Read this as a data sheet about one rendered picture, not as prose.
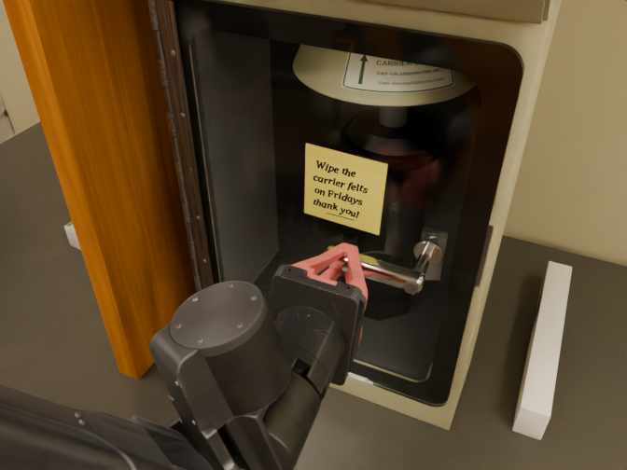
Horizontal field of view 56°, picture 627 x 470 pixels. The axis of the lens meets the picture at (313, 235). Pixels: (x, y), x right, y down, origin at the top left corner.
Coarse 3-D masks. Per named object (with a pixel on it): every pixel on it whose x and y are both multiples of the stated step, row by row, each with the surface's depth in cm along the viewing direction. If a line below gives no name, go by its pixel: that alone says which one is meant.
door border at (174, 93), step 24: (168, 24) 50; (168, 48) 52; (168, 72) 53; (168, 96) 55; (192, 144) 57; (192, 168) 59; (192, 192) 61; (192, 216) 63; (192, 240) 65; (192, 264) 67
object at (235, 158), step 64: (192, 0) 48; (192, 64) 52; (256, 64) 49; (320, 64) 46; (384, 64) 44; (448, 64) 42; (512, 64) 40; (192, 128) 56; (256, 128) 53; (320, 128) 50; (384, 128) 47; (448, 128) 45; (256, 192) 57; (384, 192) 51; (448, 192) 48; (256, 256) 63; (384, 256) 55; (448, 256) 52; (384, 320) 60; (448, 320) 56; (384, 384) 65; (448, 384) 61
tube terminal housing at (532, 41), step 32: (224, 0) 48; (256, 0) 47; (288, 0) 46; (320, 0) 45; (352, 0) 44; (448, 32) 42; (480, 32) 41; (512, 32) 40; (544, 32) 39; (544, 64) 49; (512, 128) 44; (512, 160) 45; (512, 192) 58; (480, 288) 54; (480, 320) 67; (352, 384) 70; (416, 416) 68; (448, 416) 66
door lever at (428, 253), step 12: (324, 252) 51; (420, 252) 52; (432, 252) 52; (336, 264) 51; (372, 264) 50; (384, 264) 50; (396, 264) 50; (420, 264) 50; (432, 264) 52; (372, 276) 50; (384, 276) 49; (396, 276) 49; (408, 276) 48; (420, 276) 48; (408, 288) 49; (420, 288) 49
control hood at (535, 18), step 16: (368, 0) 41; (384, 0) 40; (400, 0) 39; (416, 0) 38; (432, 0) 38; (448, 0) 37; (464, 0) 37; (480, 0) 36; (496, 0) 36; (512, 0) 35; (528, 0) 35; (544, 0) 34; (496, 16) 37; (512, 16) 37; (528, 16) 36; (544, 16) 36
